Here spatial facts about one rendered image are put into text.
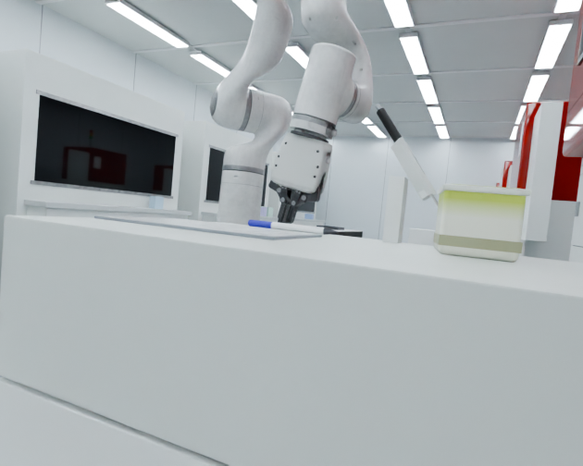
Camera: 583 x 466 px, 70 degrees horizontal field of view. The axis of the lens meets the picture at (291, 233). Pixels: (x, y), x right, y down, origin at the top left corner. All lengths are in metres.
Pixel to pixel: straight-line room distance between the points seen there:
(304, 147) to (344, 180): 8.37
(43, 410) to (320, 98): 0.61
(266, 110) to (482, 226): 0.87
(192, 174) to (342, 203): 4.53
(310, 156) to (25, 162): 3.13
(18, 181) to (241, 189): 2.73
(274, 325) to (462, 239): 0.22
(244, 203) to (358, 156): 8.04
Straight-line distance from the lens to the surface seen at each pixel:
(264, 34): 1.15
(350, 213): 9.06
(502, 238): 0.43
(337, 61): 0.79
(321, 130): 0.77
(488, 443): 0.26
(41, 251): 0.41
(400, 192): 0.54
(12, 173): 3.77
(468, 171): 8.77
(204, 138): 5.30
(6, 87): 3.95
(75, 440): 0.41
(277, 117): 1.21
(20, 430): 0.47
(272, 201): 7.17
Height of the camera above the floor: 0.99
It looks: 3 degrees down
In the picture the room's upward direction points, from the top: 5 degrees clockwise
